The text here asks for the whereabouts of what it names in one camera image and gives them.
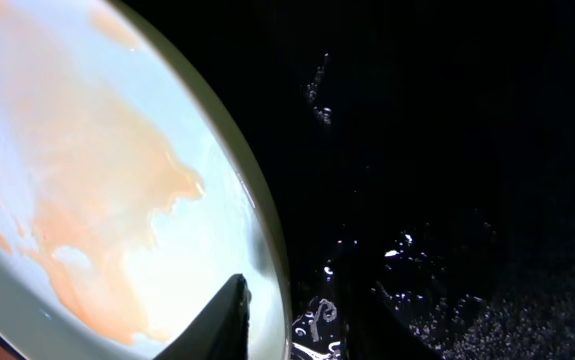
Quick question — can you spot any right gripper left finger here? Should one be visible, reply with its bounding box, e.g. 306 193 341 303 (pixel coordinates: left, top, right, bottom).
154 274 251 360

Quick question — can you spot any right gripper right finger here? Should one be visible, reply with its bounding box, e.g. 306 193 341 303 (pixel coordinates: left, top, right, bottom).
336 272 441 360

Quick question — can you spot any light blue front plate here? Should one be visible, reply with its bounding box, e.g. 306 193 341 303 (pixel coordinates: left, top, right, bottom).
0 1 291 359

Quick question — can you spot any black round tray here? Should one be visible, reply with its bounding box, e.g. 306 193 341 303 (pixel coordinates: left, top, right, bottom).
132 1 575 359

